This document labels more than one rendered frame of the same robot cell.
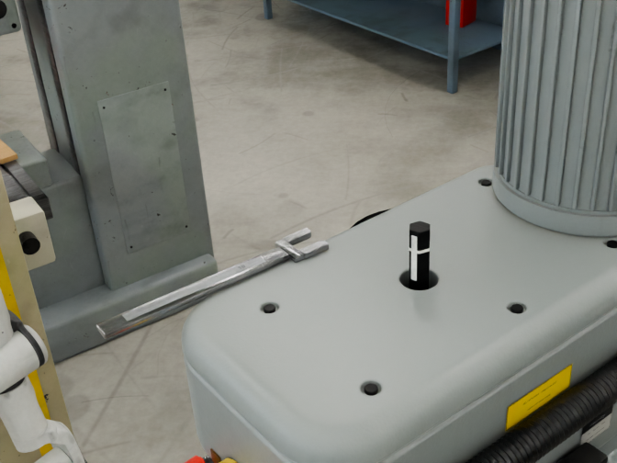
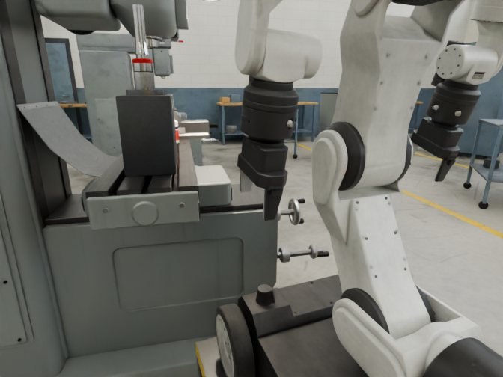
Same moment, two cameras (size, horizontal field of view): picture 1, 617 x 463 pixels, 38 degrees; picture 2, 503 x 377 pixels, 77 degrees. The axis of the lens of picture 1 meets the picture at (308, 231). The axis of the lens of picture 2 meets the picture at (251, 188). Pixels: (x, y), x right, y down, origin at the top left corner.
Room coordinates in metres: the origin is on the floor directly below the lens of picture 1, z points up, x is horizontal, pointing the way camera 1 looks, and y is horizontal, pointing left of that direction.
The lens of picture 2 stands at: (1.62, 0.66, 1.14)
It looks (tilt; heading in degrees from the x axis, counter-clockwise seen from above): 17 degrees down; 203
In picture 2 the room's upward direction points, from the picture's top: straight up
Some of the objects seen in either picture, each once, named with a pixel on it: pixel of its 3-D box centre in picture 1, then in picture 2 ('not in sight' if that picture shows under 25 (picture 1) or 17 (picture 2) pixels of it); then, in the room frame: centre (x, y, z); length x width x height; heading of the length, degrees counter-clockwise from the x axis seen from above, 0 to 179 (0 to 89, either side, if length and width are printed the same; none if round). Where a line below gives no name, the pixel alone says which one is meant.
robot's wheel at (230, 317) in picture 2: not in sight; (233, 343); (1.01, 0.35, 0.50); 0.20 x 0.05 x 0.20; 44
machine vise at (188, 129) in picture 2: not in sight; (168, 124); (0.47, -0.22, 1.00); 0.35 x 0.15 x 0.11; 125
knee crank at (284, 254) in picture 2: not in sight; (303, 252); (0.50, 0.41, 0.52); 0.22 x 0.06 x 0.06; 125
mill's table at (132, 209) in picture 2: not in sight; (161, 154); (0.63, -0.14, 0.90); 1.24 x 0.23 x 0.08; 35
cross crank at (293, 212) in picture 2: not in sight; (286, 212); (0.40, 0.30, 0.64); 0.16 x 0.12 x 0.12; 125
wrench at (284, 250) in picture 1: (216, 281); not in sight; (0.70, 0.09, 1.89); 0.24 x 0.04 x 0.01; 123
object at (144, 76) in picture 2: not in sight; (144, 76); (0.98, 0.11, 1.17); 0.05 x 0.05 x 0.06
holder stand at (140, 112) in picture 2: not in sight; (151, 129); (0.94, 0.08, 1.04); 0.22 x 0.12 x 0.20; 35
